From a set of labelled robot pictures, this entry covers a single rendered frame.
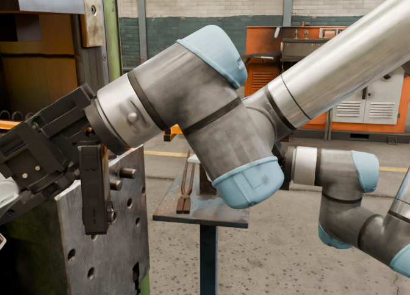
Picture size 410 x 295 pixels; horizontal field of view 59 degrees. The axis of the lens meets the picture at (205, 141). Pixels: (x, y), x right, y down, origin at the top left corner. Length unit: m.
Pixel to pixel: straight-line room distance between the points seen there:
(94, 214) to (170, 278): 1.59
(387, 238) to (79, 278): 0.65
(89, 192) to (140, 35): 8.49
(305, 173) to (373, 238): 0.16
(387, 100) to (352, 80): 4.02
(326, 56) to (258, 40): 3.81
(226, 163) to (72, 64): 0.86
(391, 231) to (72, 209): 0.62
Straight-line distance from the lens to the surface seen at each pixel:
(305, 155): 0.71
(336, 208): 0.74
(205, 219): 1.13
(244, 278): 2.01
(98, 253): 0.97
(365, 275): 2.19
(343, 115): 4.42
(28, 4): 0.81
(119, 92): 0.38
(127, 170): 0.97
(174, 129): 1.11
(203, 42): 0.37
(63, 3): 0.89
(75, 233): 0.87
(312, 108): 0.48
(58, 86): 1.22
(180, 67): 0.37
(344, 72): 0.47
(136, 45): 8.95
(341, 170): 0.71
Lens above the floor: 1.24
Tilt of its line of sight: 18 degrees down
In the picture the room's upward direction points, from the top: straight up
